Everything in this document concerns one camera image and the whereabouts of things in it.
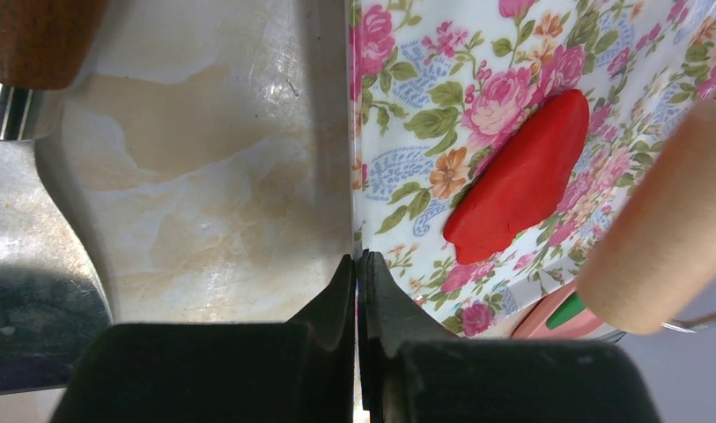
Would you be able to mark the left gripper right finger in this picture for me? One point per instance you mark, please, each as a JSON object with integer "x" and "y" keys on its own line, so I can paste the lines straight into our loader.
{"x": 412, "y": 369}

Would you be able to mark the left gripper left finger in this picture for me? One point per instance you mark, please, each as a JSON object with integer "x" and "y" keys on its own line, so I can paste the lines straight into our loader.
{"x": 300, "y": 370}

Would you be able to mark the red dough piece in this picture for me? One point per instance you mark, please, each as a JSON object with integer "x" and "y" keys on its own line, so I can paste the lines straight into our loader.
{"x": 524, "y": 182}

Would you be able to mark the wooden rolling pin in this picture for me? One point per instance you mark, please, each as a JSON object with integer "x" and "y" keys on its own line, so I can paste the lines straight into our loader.
{"x": 655, "y": 233}

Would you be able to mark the green dough disc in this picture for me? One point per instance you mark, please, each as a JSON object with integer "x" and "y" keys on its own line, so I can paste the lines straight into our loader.
{"x": 565, "y": 312}

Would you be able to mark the floral rectangular tray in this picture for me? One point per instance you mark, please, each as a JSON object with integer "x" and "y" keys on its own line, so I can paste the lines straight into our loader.
{"x": 438, "y": 87}

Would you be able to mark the metal scraper wooden handle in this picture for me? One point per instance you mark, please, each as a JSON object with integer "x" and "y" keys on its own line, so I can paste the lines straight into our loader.
{"x": 52, "y": 304}

